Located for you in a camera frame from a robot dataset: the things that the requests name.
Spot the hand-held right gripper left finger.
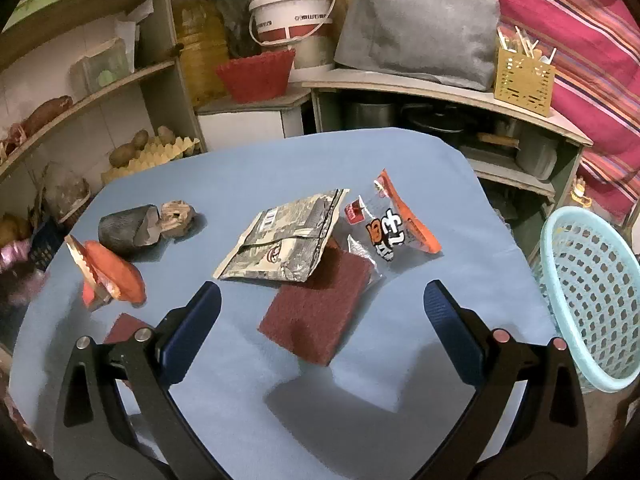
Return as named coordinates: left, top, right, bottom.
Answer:
left=52, top=280, right=236, bottom=480

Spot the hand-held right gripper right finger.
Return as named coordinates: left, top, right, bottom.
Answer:
left=415, top=280, right=588, bottom=480

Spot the small dark red scouring pad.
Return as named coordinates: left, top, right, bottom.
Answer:
left=102, top=312, right=151, bottom=346

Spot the orange snack packet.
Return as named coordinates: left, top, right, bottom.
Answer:
left=64, top=234, right=147, bottom=311

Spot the orange clear snack wrapper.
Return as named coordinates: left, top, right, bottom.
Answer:
left=342, top=168, right=443, bottom=281

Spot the silver printed snack bag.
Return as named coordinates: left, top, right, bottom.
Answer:
left=213, top=188, right=351, bottom=283

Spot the dark grey mesh pouch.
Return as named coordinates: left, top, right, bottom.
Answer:
left=97, top=204, right=162, bottom=261

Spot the large dark red scouring pad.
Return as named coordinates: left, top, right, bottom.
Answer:
left=257, top=240, right=373, bottom=367

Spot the light blue plastic basket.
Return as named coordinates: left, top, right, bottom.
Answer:
left=530, top=205, right=640, bottom=393

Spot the blue tablecloth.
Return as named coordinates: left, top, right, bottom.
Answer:
left=10, top=130, right=576, bottom=480

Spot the dark blue crate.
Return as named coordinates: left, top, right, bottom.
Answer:
left=27, top=217, right=71, bottom=271

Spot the yellow egg tray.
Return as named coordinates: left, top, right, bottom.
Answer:
left=100, top=135, right=201, bottom=186

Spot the plastic covered bowl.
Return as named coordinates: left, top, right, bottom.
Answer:
left=40, top=162, right=93, bottom=223

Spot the grey metal pot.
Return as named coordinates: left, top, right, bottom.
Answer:
left=515, top=135, right=560, bottom=181

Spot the black pot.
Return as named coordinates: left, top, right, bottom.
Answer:
left=405, top=105, right=473, bottom=136

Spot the yellowish produce pile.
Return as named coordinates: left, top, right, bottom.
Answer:
left=0, top=212, right=33, bottom=243

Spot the small white cabinet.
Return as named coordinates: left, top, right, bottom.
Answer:
left=195, top=85, right=313, bottom=151

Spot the steel pot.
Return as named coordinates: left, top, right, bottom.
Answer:
left=342, top=100, right=398, bottom=131

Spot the wooden cabinet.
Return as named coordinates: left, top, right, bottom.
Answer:
left=302, top=67, right=593, bottom=261

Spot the wooden shelf unit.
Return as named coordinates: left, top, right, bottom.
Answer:
left=0, top=0, right=206, bottom=201

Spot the yellow utensil holder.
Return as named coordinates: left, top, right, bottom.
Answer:
left=494, top=47, right=557, bottom=117

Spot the red fluted basket bowl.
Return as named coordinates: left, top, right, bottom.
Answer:
left=215, top=47, right=297, bottom=104

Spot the sweet potato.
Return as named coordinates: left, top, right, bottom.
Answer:
left=22, top=95, right=75, bottom=133

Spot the clear plastic container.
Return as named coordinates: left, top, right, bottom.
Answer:
left=70, top=37, right=135, bottom=93

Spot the large cooking oil bottle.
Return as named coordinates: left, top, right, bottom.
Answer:
left=170, top=0, right=231, bottom=108

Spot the bundle of chopsticks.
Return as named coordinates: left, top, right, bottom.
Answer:
left=496, top=25, right=558, bottom=66

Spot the red striped curtain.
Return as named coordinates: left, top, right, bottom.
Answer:
left=330, top=0, right=640, bottom=226

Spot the white plastic bucket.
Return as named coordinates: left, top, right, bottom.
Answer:
left=247, top=0, right=337, bottom=71

